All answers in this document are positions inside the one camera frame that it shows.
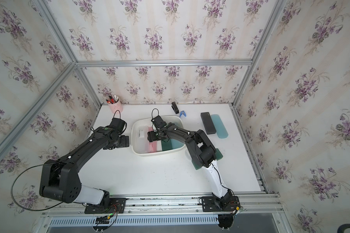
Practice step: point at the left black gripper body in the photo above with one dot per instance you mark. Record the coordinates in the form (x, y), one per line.
(121, 141)

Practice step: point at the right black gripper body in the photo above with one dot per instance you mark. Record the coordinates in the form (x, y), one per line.
(153, 136)

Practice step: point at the dark green pencil case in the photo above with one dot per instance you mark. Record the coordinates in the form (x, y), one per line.
(204, 156)
(166, 145)

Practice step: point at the pink pencil case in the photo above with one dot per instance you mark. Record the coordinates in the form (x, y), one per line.
(152, 146)

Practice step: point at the white plastic storage box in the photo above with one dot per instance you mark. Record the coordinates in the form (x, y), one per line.
(147, 122)

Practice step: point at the light teal pencil case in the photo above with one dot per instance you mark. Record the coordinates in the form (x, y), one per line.
(176, 144)
(219, 126)

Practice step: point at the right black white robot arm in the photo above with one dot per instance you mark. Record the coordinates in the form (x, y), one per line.
(193, 139)

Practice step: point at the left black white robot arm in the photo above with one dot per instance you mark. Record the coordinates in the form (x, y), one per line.
(60, 178)

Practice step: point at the black pencil case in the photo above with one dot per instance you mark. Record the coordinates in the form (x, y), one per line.
(208, 123)

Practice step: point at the dark green pencil case front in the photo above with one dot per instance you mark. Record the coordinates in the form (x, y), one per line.
(204, 156)

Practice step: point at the black stapler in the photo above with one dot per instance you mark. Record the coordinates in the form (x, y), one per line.
(175, 107)

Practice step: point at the blue white small clip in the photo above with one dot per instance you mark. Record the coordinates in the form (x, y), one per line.
(182, 114)

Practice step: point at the pink pen holder cup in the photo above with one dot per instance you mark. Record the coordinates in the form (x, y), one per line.
(116, 107)

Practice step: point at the pens in cup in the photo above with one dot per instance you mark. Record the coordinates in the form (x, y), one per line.
(112, 99)

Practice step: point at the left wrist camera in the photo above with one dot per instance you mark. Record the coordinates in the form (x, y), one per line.
(118, 124)

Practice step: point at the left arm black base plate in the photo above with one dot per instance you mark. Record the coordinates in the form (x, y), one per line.
(114, 205)

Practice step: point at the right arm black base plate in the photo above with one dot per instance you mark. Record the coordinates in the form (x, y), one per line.
(214, 204)

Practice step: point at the aluminium front rail frame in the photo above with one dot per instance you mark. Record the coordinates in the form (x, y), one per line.
(168, 210)

